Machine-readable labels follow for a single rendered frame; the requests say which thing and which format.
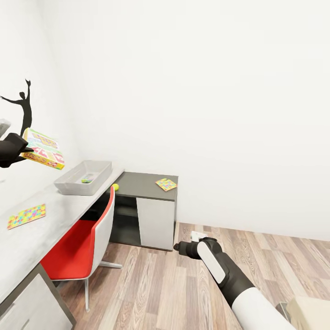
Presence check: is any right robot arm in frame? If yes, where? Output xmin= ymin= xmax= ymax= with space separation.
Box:
xmin=174 ymin=231 xmax=296 ymax=330

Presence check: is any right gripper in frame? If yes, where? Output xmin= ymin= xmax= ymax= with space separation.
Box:
xmin=174 ymin=242 xmax=195 ymax=259

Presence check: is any board game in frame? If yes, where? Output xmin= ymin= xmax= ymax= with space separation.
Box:
xmin=21 ymin=128 xmax=65 ymax=170
xmin=81 ymin=174 xmax=98 ymax=183

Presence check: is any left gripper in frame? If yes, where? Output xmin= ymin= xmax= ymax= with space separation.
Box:
xmin=0 ymin=132 xmax=33 ymax=168

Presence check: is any jigsaw puzzle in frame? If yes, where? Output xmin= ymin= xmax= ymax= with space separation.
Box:
xmin=156 ymin=178 xmax=177 ymax=191
xmin=7 ymin=204 xmax=45 ymax=229

